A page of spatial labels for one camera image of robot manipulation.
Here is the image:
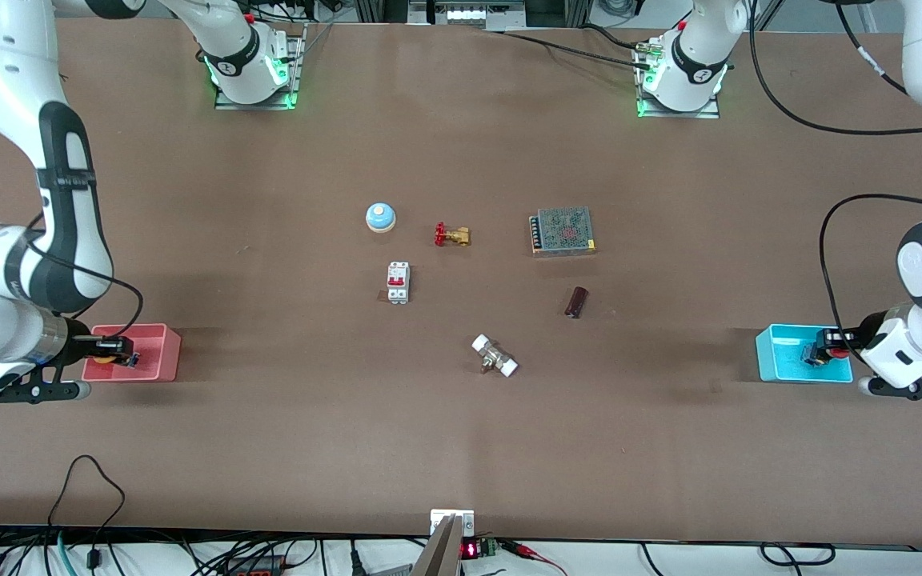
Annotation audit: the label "pink plastic bin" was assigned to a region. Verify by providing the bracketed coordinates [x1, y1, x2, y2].
[81, 322, 182, 383]

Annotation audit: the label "cyan plastic bin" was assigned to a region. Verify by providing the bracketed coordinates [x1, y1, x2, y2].
[755, 323, 854, 384]

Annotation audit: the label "metal mesh power supply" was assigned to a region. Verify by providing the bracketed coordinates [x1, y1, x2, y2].
[529, 206, 598, 258]

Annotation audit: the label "metal fitting white ends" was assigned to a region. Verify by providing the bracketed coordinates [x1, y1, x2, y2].
[471, 334, 519, 378]

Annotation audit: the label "red clip lead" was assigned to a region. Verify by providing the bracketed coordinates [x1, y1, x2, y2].
[507, 541, 567, 576]

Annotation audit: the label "grey metal bar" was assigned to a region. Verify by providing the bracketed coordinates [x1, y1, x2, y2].
[411, 514, 463, 576]

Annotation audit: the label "grey lit device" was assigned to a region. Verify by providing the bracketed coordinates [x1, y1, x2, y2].
[408, 0, 527, 30]

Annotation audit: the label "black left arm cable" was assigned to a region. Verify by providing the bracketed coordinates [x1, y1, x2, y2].
[749, 0, 922, 369]

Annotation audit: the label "black coiled cable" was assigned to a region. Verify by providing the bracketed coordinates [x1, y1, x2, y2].
[760, 542, 837, 568]

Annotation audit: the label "black looped table cable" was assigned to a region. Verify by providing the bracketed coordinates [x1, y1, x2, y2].
[46, 454, 127, 570]

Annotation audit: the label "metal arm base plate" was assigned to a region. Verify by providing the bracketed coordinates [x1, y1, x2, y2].
[214, 22, 307, 111]
[635, 40, 722, 120]

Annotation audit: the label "white circuit breaker red switch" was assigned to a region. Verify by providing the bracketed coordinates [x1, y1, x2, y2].
[386, 261, 412, 306]

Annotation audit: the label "white mounting bracket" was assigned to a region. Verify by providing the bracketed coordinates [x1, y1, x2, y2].
[430, 509, 476, 538]

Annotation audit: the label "black cable at arm base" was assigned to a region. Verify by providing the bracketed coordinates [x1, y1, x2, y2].
[499, 24, 654, 70]

